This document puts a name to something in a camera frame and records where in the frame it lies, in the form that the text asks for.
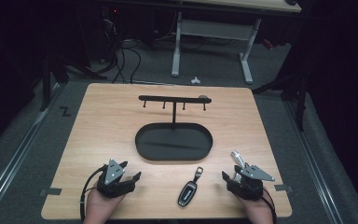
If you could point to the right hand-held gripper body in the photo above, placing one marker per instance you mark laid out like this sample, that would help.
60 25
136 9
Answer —
248 188

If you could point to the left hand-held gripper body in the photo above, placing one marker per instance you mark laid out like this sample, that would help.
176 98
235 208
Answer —
112 186

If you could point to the black car key fob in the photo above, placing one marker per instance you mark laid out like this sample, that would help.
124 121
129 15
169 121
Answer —
187 194

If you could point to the black key rack with tray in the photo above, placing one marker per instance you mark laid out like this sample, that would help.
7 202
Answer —
174 143

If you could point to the person's left hand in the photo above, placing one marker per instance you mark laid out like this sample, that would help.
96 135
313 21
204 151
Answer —
101 207

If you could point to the person's right hand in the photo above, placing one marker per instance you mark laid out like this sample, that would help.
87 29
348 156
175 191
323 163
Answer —
259 211

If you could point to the grey tape piece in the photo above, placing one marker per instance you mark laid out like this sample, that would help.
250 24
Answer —
50 191
283 188

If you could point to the black metal stand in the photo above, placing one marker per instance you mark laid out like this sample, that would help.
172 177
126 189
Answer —
45 84
301 102

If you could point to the small white floor object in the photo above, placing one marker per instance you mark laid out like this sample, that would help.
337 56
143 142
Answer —
195 81

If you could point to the small red object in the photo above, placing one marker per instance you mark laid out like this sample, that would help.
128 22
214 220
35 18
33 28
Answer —
267 43

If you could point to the white-framed desk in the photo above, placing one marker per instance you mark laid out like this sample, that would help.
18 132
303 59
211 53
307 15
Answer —
217 29

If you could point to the dark equipment with red light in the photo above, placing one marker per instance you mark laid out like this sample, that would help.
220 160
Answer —
115 12

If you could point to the metal floor rail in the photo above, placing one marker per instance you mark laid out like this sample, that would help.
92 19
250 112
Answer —
15 161
315 168

